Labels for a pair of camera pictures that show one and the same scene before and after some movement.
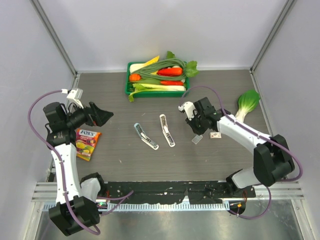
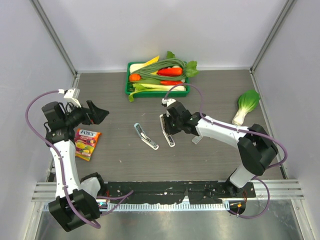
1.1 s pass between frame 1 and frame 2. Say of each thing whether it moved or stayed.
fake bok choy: stayed
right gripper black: moved
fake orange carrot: stayed
